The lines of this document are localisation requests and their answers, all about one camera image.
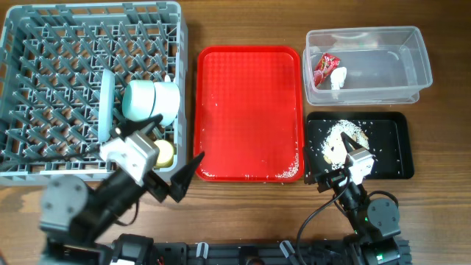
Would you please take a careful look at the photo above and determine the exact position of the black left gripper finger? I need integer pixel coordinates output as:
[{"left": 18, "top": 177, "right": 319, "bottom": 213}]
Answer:
[
  {"left": 169, "top": 152, "right": 205, "bottom": 202},
  {"left": 110, "top": 114, "right": 163, "bottom": 139}
]

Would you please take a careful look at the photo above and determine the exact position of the leftover rice and food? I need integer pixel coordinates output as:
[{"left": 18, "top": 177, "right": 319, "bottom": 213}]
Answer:
[{"left": 321, "top": 120, "right": 369, "bottom": 173}]

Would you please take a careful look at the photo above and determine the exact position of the light blue plate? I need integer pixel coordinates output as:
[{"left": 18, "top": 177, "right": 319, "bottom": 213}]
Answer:
[{"left": 98, "top": 69, "right": 115, "bottom": 143}]

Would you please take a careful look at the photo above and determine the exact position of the yellow plastic cup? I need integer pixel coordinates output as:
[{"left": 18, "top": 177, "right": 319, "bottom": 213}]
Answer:
[{"left": 154, "top": 140, "right": 175, "bottom": 168}]

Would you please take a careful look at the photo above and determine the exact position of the mint green bowl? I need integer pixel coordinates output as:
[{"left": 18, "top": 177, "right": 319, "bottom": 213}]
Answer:
[{"left": 121, "top": 79, "right": 155, "bottom": 121}]

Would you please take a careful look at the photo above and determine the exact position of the light blue bowl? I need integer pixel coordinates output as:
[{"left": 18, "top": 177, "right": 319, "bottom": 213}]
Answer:
[{"left": 150, "top": 75, "right": 181, "bottom": 127}]

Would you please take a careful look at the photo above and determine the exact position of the white tissue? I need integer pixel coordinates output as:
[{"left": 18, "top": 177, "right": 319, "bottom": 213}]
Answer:
[{"left": 330, "top": 67, "right": 347, "bottom": 90}]

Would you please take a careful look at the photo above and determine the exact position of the red strawberry cake wrapper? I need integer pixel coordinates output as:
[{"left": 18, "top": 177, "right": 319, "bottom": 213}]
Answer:
[{"left": 313, "top": 53, "right": 341, "bottom": 87}]

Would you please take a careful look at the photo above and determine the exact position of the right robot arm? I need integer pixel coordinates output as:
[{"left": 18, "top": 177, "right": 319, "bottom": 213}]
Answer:
[{"left": 296, "top": 132, "right": 403, "bottom": 264}]

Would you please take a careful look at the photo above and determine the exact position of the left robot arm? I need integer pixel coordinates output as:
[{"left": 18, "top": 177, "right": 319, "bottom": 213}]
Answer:
[{"left": 40, "top": 115, "right": 205, "bottom": 264}]

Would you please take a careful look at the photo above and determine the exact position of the black waste tray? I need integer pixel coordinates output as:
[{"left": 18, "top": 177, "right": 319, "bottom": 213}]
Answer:
[{"left": 305, "top": 112, "right": 414, "bottom": 180}]

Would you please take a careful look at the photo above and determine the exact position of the clear plastic waste bin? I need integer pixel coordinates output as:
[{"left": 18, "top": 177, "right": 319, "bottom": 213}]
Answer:
[{"left": 302, "top": 26, "right": 433, "bottom": 105}]

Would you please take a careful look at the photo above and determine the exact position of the grey dishwasher rack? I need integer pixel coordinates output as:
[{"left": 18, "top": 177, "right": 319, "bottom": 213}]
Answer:
[{"left": 1, "top": 1, "right": 188, "bottom": 186}]

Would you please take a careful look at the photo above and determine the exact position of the spilled rice on tray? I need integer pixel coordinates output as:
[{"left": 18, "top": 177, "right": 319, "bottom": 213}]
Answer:
[{"left": 275, "top": 154, "right": 302, "bottom": 182}]

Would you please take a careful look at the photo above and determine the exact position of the red plastic tray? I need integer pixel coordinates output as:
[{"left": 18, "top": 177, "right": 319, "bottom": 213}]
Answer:
[{"left": 194, "top": 46, "right": 305, "bottom": 183}]

